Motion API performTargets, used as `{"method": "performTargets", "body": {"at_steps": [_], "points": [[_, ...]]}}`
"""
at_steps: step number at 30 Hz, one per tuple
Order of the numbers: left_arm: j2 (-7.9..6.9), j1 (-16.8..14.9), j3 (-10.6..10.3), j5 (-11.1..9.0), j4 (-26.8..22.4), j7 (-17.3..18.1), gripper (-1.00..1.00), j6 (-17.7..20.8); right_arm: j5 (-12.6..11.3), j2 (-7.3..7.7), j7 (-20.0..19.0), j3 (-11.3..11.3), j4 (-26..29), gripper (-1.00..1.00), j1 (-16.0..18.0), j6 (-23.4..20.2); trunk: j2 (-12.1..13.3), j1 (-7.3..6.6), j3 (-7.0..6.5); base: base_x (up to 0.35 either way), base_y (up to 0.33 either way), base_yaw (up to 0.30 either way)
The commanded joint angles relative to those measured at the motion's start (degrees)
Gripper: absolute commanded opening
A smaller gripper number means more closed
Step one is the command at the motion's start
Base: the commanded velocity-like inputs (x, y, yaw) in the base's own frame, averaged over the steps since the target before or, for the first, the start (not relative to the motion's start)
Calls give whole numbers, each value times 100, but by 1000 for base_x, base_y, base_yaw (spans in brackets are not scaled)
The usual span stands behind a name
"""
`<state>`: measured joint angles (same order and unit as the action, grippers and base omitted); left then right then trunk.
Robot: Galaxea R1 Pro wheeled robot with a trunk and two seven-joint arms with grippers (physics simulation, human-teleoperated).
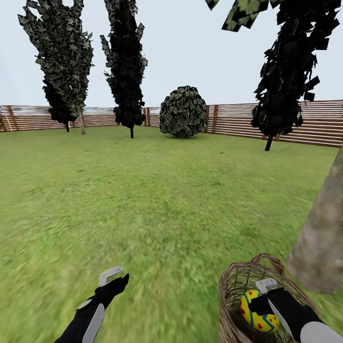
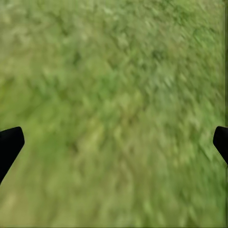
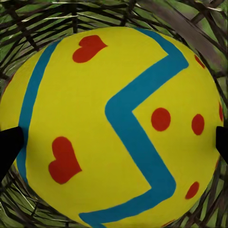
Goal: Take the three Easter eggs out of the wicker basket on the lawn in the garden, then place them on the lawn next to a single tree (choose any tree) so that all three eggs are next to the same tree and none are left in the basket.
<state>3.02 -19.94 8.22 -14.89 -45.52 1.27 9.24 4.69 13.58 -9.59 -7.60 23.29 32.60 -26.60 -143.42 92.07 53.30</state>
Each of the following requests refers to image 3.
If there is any wicker basket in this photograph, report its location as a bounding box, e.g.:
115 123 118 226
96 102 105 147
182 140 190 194
0 0 228 228

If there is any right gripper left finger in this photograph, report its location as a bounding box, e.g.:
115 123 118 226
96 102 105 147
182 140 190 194
0 126 24 183

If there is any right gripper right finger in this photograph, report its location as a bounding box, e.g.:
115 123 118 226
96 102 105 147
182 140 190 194
216 126 228 165

